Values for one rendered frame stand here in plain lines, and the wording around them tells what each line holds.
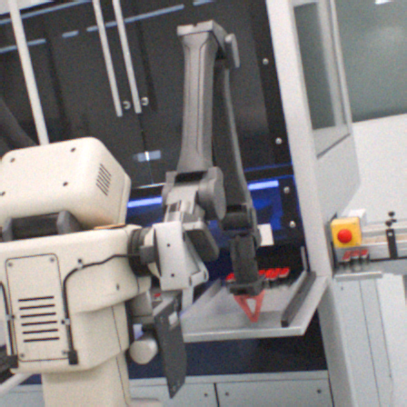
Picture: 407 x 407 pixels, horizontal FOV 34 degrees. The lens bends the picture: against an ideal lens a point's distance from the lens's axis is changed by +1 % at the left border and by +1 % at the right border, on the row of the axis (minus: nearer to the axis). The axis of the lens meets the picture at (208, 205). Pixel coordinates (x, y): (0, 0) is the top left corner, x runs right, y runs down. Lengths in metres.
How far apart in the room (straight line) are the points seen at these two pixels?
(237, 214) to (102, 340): 0.49
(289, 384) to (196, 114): 1.04
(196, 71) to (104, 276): 0.47
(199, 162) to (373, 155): 5.30
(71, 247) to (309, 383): 1.12
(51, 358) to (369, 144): 5.53
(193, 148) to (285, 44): 0.68
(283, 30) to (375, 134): 4.65
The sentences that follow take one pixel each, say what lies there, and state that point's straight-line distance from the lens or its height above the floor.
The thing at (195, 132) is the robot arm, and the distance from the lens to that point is 1.27.
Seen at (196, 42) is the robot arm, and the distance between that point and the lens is 1.37.
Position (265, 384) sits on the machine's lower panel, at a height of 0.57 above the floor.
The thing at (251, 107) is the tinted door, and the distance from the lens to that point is 1.90.
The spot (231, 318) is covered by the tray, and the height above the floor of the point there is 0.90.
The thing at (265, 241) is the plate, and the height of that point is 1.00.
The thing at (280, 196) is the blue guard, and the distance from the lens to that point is 1.89.
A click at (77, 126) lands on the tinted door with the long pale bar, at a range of 2.11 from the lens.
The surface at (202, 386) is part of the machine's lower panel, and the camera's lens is 2.15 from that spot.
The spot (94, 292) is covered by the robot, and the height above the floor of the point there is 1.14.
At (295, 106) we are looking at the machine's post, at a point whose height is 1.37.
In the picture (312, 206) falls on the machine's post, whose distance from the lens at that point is 1.88.
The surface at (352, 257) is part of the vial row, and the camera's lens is 1.93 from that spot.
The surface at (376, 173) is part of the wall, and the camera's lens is 6.50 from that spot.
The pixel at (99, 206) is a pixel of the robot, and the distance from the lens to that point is 1.15.
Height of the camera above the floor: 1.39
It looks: 8 degrees down
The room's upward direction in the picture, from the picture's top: 11 degrees counter-clockwise
